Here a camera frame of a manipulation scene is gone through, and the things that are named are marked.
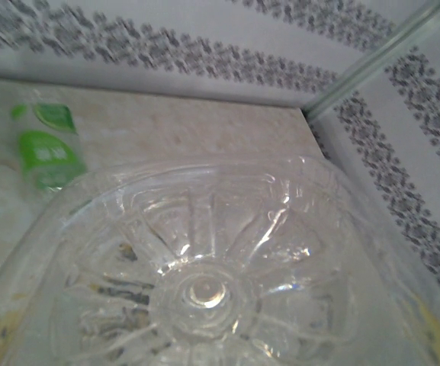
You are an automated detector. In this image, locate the clear bottle red blue label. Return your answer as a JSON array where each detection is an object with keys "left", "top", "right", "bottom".
[{"left": 0, "top": 154, "right": 440, "bottom": 366}]

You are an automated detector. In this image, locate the aluminium frame post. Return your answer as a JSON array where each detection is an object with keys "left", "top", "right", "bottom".
[{"left": 303, "top": 0, "right": 440, "bottom": 119}]

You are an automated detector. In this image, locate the clear bottle green label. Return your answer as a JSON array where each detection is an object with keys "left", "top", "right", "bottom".
[{"left": 9, "top": 89, "right": 91, "bottom": 195}]

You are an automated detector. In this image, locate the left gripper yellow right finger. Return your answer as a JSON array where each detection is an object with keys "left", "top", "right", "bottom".
[{"left": 413, "top": 300, "right": 440, "bottom": 366}]

